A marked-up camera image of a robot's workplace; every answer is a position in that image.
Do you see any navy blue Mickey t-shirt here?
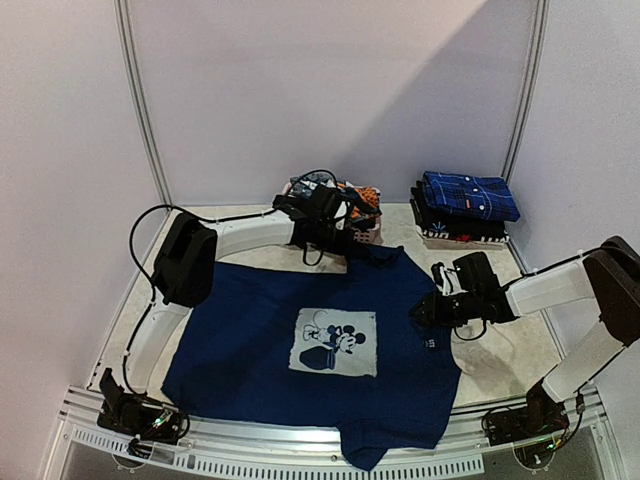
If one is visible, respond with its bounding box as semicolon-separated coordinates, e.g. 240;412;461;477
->
161;246;461;471

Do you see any orange patterned crumpled garment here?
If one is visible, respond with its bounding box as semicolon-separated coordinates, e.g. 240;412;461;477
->
289;173;383;232

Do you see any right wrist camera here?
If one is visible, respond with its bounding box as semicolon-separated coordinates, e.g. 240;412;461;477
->
431;262;459;296

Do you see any black folded printed garment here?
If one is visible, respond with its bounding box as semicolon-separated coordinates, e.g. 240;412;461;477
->
410;181;509;244

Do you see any aluminium corner post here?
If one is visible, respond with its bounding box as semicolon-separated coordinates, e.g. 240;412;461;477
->
114;0;173;204
501;0;550;184

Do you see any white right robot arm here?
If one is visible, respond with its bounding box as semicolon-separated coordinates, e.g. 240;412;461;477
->
410;236;639;436

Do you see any left aluminium corner post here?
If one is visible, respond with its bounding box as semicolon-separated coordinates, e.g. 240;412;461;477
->
114;0;173;204

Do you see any pink perforated plastic basket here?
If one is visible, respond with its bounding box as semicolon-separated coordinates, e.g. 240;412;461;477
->
282;182;384;249

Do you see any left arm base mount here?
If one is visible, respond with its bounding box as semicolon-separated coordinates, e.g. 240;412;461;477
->
97;368;191;460

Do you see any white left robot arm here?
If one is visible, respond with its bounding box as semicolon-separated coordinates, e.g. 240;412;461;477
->
122;185;357;395

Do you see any aluminium front rail frame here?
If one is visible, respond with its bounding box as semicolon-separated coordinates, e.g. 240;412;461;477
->
41;387;627;479

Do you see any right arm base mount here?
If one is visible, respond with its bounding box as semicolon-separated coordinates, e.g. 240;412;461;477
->
481;390;586;472

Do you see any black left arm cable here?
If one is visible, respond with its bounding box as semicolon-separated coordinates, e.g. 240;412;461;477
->
122;169;351;391

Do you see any right aluminium corner post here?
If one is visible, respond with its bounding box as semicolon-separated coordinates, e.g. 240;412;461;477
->
501;0;550;184

